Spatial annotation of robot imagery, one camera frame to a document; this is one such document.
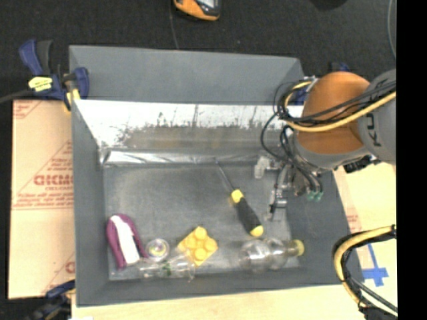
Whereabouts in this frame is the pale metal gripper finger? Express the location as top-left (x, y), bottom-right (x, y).
top-left (268, 191), bottom-right (290, 223)
top-left (254, 156), bottom-right (278, 180)

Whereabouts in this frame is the black and yellow screwdriver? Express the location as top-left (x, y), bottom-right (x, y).
top-left (216, 165), bottom-right (265, 238)

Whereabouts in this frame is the clear plastic bottle yellow cap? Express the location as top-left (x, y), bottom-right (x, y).
top-left (238, 237), bottom-right (306, 273)

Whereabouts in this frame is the grey metal bin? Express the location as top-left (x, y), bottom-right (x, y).
top-left (68, 45), bottom-right (364, 307)

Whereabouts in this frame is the yellow studded toy block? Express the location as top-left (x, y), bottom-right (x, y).
top-left (176, 225), bottom-right (220, 267)

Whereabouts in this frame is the small clear round ball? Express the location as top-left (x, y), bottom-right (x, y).
top-left (145, 237), bottom-right (171, 263)

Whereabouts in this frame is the clear glass bottle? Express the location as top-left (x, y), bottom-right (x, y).
top-left (137, 255), bottom-right (197, 281)

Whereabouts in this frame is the purple and white cloth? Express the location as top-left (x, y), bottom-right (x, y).
top-left (105, 213), bottom-right (149, 269)

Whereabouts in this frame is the brown cardboard board red print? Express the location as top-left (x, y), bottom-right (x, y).
top-left (7, 99), bottom-right (76, 300)

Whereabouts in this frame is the black cylinder on white bracket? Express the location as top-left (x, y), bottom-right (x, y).
top-left (342, 155), bottom-right (382, 175)

